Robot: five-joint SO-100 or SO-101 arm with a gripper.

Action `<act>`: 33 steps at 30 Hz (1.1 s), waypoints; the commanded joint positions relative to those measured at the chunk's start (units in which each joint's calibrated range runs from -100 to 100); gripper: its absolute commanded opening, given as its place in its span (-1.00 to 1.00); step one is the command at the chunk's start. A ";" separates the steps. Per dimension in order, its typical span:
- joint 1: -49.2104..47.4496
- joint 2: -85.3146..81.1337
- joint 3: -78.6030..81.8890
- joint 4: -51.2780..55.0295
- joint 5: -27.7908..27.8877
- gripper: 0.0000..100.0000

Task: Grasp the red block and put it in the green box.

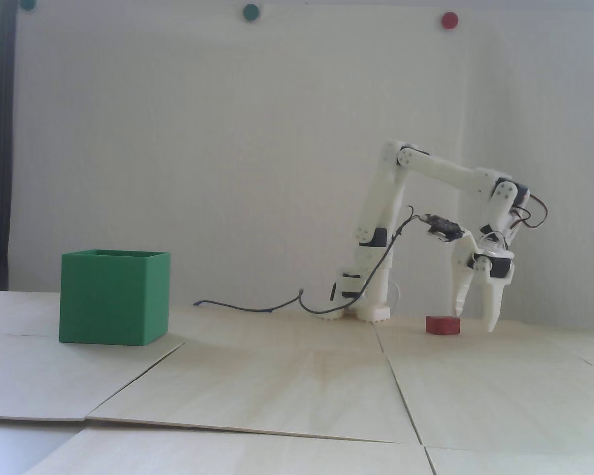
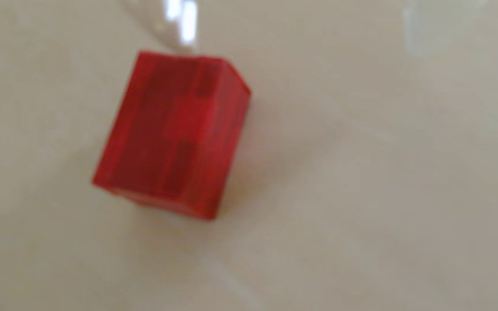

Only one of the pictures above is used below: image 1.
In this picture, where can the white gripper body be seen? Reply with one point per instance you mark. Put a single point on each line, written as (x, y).
(492, 273)

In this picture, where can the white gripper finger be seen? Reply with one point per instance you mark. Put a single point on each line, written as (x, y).
(491, 302)
(462, 292)

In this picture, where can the red block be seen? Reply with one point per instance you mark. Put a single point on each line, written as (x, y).
(443, 325)

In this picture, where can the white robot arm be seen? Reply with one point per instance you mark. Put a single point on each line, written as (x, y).
(381, 208)

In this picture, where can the green box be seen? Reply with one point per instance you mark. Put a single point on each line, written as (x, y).
(109, 299)

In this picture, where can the red round magnet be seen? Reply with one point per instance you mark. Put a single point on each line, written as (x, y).
(449, 20)

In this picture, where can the green round magnet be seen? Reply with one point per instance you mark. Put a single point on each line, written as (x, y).
(251, 12)
(27, 4)

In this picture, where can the black window frame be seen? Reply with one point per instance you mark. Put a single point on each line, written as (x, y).
(4, 148)

